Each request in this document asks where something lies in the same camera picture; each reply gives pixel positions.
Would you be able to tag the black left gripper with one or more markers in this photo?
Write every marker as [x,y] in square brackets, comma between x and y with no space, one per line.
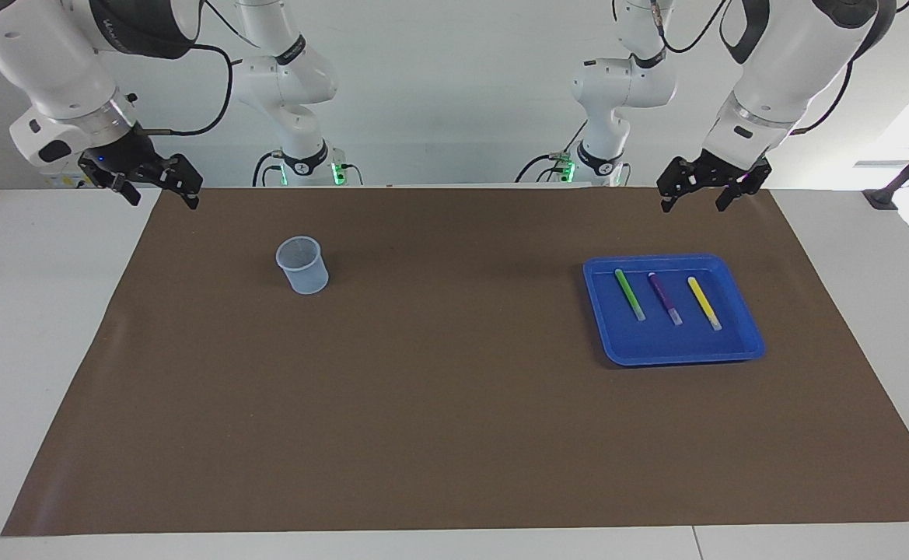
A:
[722,173]

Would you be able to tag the black stand with pole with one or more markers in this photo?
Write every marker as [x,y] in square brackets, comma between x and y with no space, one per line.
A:
[882,198]

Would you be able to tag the green marker pen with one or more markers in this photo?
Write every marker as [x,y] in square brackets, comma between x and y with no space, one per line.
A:
[630,295]

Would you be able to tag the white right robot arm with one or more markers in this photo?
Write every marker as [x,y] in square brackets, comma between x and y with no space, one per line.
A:
[42,54]

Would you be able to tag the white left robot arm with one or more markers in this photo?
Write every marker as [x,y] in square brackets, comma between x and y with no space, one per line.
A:
[788,54]

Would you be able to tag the translucent plastic cup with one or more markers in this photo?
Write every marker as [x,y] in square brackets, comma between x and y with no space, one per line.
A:
[305,272]

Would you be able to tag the blue plastic tray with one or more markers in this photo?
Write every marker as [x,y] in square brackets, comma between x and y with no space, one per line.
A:
[680,346]

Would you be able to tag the white wall socket box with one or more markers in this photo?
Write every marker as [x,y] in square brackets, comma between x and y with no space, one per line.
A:
[65,179]

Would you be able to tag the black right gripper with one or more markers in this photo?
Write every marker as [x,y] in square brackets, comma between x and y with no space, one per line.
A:
[124,159]

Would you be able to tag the yellow marker pen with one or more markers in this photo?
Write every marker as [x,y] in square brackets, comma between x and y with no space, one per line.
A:
[704,303]

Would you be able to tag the purple marker pen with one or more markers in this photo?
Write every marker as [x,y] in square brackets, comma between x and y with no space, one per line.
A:
[665,299]

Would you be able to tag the brown table mat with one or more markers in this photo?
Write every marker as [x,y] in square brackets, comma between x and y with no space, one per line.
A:
[423,404]

